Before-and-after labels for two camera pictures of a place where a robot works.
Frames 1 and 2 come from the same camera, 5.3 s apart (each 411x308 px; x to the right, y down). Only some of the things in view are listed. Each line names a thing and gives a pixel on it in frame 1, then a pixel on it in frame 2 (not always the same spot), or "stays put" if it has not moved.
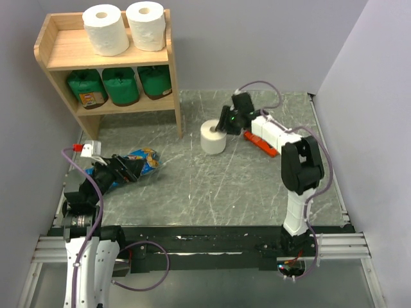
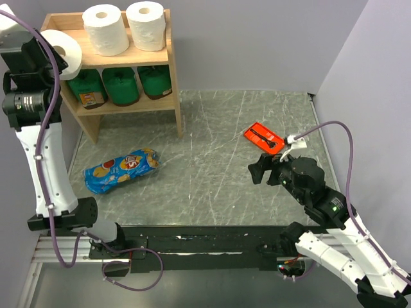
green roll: [122, 84] stays put
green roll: [156, 80] stays put
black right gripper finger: [221, 126] → [258, 169]
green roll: [88, 86] stays put
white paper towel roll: [106, 29] stays put
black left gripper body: [105, 174] → [49, 67]
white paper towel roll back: [212, 141] → [69, 47]
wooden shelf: [62, 44] stays put
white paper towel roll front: [148, 24] stays put
